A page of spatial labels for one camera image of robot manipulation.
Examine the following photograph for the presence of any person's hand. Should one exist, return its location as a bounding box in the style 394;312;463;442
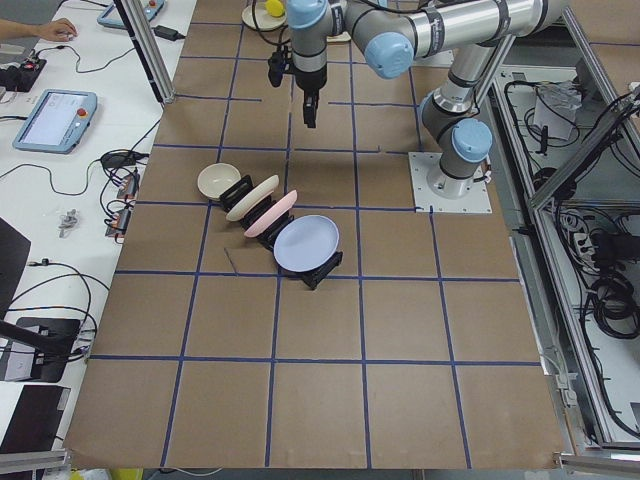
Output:
37;18;78;42

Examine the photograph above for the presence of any cream bowl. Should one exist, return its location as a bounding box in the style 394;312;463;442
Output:
197;163;241;200

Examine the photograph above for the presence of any person's forearm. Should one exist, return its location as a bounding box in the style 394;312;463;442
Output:
0;19;40;40

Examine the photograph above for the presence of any black power adapter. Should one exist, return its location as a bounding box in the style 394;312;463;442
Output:
153;25;185;41

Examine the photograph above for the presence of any white round plate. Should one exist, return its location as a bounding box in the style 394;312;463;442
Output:
241;1;286;32

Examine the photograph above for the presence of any aluminium frame post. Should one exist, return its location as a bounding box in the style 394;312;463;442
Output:
115;0;176;105

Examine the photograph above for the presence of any pink plate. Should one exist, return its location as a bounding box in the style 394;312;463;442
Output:
244;190;298;238

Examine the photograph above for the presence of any black monitor stand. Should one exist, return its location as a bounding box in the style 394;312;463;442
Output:
1;221;81;383

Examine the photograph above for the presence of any blue plate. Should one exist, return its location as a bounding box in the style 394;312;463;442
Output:
273;215;340;272

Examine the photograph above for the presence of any cream plate in rack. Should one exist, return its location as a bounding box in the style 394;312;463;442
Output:
226;175;280;222

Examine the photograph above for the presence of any black usb hub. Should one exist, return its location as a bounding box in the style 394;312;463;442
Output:
100;168;140;240

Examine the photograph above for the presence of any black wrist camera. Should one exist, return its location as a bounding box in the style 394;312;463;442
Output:
268;46;292;88

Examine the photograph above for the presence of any white rectangular tray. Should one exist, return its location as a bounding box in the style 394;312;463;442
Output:
327;31;351;43

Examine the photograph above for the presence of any yellow lemon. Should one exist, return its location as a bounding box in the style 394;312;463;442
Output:
264;0;286;18

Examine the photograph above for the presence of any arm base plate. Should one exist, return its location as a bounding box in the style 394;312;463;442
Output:
408;152;492;214

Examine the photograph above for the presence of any blue teach pendant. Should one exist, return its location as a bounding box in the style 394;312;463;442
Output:
12;89;98;154
97;0;166;30

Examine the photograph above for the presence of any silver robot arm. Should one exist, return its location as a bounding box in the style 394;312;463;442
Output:
287;0;568;199

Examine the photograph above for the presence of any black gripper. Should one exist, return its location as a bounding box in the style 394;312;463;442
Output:
295;66;327;129

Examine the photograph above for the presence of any black dish rack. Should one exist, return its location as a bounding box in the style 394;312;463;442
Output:
218;175;343;290

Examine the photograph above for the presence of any metal clamp part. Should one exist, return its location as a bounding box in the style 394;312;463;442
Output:
58;209;80;238

